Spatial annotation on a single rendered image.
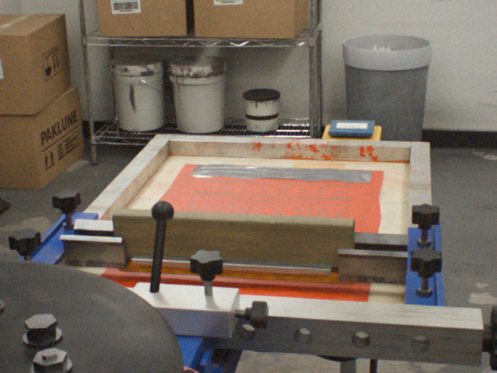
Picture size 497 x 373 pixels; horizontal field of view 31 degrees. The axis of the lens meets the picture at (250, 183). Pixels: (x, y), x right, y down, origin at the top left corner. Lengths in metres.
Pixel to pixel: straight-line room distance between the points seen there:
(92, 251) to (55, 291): 0.81
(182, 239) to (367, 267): 0.27
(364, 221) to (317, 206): 0.11
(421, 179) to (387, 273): 0.41
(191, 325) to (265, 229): 0.30
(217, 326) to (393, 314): 0.21
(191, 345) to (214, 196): 0.69
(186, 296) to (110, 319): 0.53
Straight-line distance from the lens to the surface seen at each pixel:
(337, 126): 2.04
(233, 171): 1.77
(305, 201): 1.63
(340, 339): 1.06
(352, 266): 1.27
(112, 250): 1.33
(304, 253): 1.28
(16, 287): 0.55
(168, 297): 1.03
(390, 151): 1.83
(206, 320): 1.00
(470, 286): 3.50
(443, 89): 5.00
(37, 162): 4.57
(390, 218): 1.56
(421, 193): 1.58
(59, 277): 0.56
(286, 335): 1.06
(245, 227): 1.28
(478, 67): 4.98
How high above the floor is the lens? 1.54
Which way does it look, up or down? 20 degrees down
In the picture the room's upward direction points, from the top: 2 degrees counter-clockwise
